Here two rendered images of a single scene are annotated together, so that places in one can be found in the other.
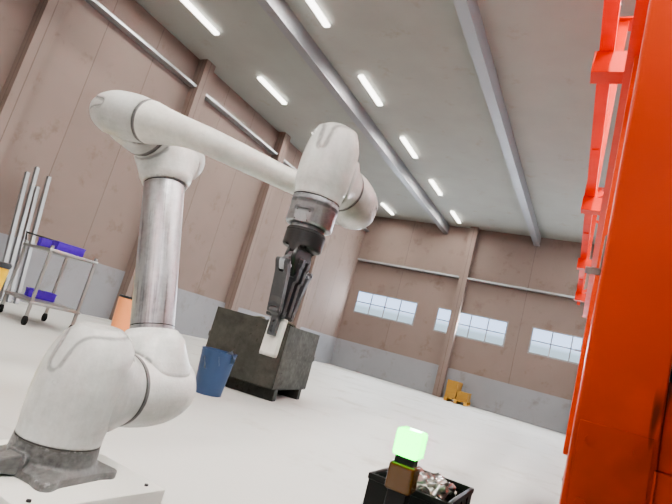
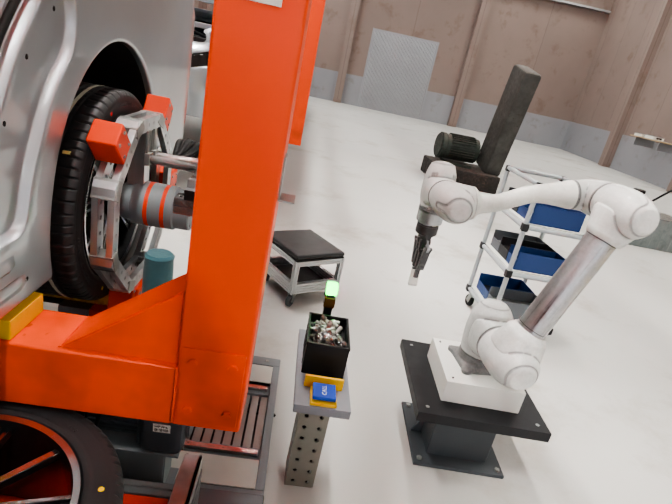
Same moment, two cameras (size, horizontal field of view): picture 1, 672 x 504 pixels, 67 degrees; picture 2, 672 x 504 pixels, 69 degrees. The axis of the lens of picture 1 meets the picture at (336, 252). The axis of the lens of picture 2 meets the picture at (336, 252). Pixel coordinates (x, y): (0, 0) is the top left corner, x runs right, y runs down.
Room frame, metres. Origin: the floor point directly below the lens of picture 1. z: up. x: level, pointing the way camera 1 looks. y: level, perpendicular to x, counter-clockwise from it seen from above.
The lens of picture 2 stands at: (2.13, -1.07, 1.38)
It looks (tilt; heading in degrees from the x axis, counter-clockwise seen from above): 21 degrees down; 147
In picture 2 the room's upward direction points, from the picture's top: 12 degrees clockwise
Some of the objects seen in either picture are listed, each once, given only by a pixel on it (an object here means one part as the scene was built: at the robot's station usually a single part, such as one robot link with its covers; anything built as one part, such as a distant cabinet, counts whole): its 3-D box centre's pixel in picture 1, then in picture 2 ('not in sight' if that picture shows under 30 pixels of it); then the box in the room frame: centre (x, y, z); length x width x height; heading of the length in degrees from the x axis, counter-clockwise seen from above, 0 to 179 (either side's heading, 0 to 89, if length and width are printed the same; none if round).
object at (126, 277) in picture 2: not in sight; (136, 201); (0.54, -0.81, 0.85); 0.54 x 0.07 x 0.54; 153
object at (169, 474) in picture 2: not in sight; (122, 420); (0.86, -0.87, 0.26); 0.42 x 0.18 x 0.35; 63
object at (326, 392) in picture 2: not in sight; (323, 393); (1.13, -0.35, 0.47); 0.07 x 0.07 x 0.02; 63
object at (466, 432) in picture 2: not in sight; (458, 410); (1.03, 0.41, 0.15); 0.50 x 0.50 x 0.30; 61
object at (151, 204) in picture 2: not in sight; (159, 205); (0.57, -0.75, 0.85); 0.21 x 0.14 x 0.14; 63
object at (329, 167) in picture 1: (330, 166); (439, 185); (0.94, 0.05, 1.08); 0.13 x 0.11 x 0.16; 156
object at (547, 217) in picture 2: not in sight; (524, 255); (0.28, 1.53, 0.50); 0.54 x 0.42 x 1.00; 153
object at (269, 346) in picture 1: (272, 336); not in sight; (0.92, 0.07, 0.74); 0.03 x 0.01 x 0.07; 69
